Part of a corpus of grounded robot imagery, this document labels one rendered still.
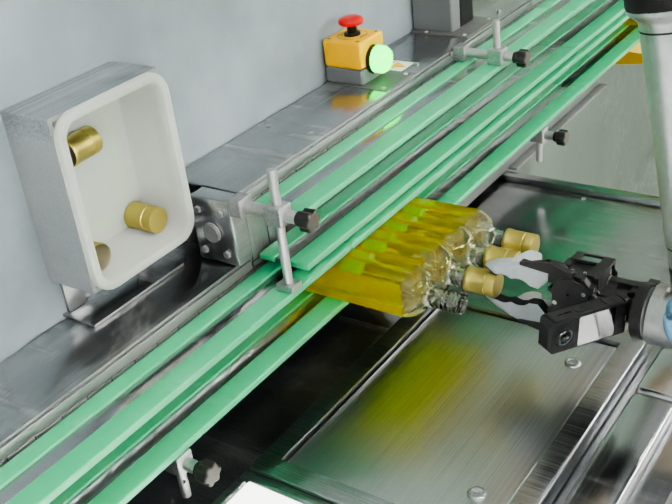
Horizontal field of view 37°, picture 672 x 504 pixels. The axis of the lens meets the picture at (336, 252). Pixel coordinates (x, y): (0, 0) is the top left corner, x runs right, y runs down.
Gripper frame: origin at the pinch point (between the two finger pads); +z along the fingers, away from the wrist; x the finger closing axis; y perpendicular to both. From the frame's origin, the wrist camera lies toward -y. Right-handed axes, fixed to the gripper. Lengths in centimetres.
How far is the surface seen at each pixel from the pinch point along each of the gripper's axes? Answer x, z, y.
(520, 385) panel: -12.9, -5.2, -2.4
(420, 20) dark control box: 20, 38, 49
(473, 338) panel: -12.5, 5.4, 4.6
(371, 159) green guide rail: 13.7, 19.2, 1.9
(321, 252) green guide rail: 5.5, 19.0, -11.3
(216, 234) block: 9.6, 29.3, -19.6
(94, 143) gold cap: 25, 35, -32
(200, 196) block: 14.3, 31.8, -18.9
